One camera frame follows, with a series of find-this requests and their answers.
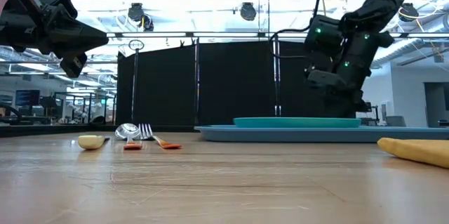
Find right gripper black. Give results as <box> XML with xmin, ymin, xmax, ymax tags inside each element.
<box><xmin>306</xmin><ymin>69</ymin><xmax>368</xmax><ymax>119</ymax></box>

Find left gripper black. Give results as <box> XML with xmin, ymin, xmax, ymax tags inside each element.
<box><xmin>31</xmin><ymin>0</ymin><xmax>110</xmax><ymax>79</ymax></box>

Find teal plate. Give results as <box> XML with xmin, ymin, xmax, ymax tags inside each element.
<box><xmin>233</xmin><ymin>117</ymin><xmax>362</xmax><ymax>129</ymax></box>

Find yellow cloth napkin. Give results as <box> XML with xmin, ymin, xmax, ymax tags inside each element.
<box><xmin>377</xmin><ymin>137</ymin><xmax>449</xmax><ymax>169</ymax></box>

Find spoon with orange handle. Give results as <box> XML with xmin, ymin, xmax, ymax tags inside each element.
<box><xmin>114</xmin><ymin>122</ymin><xmax>144</xmax><ymax>151</ymax></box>

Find fork with orange handle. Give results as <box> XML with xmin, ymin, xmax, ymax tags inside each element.
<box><xmin>138</xmin><ymin>123</ymin><xmax>183</xmax><ymax>150</ymax></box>

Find blue plastic tray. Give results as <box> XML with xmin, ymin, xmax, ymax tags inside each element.
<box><xmin>194</xmin><ymin>124</ymin><xmax>449</xmax><ymax>144</ymax></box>

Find gray chair back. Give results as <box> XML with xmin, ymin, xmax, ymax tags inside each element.
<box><xmin>385</xmin><ymin>114</ymin><xmax>407</xmax><ymax>127</ymax></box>

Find metal curtain pole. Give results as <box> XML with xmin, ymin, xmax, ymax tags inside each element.
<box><xmin>273</xmin><ymin>34</ymin><xmax>282</xmax><ymax>118</ymax></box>
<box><xmin>194</xmin><ymin>37</ymin><xmax>200</xmax><ymax>126</ymax></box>

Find dark gray door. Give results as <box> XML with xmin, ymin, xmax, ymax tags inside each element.
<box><xmin>423</xmin><ymin>81</ymin><xmax>449</xmax><ymax>127</ymax></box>

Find thin stand with ring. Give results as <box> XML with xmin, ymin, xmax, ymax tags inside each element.
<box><xmin>128</xmin><ymin>39</ymin><xmax>145</xmax><ymax>124</ymax></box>

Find dark wall monitor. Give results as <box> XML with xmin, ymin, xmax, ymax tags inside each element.
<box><xmin>15</xmin><ymin>89</ymin><xmax>41</xmax><ymax>107</ymax></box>

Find white ribbed air duct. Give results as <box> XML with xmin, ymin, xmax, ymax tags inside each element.
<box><xmin>370</xmin><ymin>37</ymin><xmax>427</xmax><ymax>70</ymax></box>

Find horizontal metal rail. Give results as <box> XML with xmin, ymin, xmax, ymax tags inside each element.
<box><xmin>105</xmin><ymin>31</ymin><xmax>449</xmax><ymax>39</ymax></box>

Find black table edge rail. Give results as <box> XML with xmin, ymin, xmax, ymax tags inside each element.
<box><xmin>0</xmin><ymin>124</ymin><xmax>197</xmax><ymax>138</ymax></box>

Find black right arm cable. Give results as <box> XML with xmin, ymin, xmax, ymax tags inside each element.
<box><xmin>269</xmin><ymin>0</ymin><xmax>387</xmax><ymax>60</ymax></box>

